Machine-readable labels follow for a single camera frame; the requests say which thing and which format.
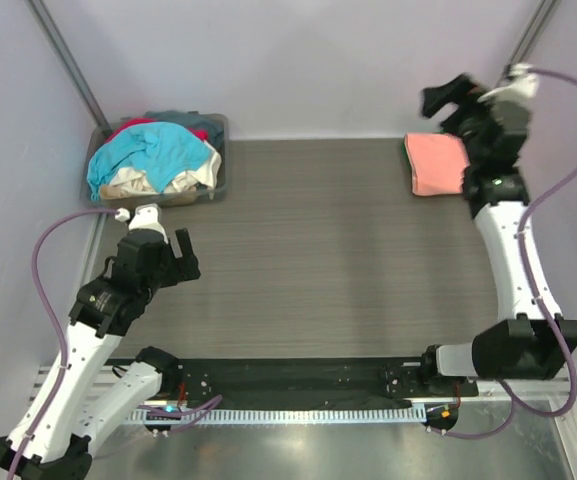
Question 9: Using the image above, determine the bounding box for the white slotted cable duct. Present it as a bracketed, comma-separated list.
[122, 405, 427, 427]

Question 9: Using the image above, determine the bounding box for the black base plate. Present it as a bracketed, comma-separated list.
[155, 357, 479, 411]

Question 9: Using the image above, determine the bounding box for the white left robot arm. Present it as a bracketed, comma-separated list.
[0, 228, 200, 479]

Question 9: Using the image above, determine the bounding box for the cream white t-shirt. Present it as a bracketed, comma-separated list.
[104, 141, 222, 195]

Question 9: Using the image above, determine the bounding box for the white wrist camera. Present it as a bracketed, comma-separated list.
[113, 204, 169, 243]
[478, 63, 539, 104]

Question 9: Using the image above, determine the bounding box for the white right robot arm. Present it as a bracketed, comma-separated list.
[418, 64, 577, 396]

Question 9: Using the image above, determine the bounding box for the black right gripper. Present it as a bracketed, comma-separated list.
[420, 74, 498, 167]

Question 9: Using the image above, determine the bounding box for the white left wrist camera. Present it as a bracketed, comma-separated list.
[113, 204, 169, 243]

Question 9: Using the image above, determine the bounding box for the salmon pink t-shirt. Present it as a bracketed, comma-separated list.
[403, 133, 469, 197]

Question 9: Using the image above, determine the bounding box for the turquoise t-shirt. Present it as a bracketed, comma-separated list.
[87, 122, 210, 195]

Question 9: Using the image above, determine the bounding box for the folded green t-shirt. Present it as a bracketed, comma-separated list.
[400, 140, 415, 193]

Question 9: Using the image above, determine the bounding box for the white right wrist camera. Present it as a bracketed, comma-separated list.
[478, 63, 539, 104]

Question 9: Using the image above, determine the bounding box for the red t-shirt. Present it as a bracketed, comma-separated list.
[105, 117, 209, 143]

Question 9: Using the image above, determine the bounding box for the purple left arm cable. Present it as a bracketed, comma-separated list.
[5, 208, 224, 480]

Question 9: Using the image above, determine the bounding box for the dark teal t-shirt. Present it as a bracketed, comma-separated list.
[145, 110, 224, 146]

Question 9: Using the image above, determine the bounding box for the clear plastic bin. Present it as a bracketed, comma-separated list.
[80, 110, 230, 209]

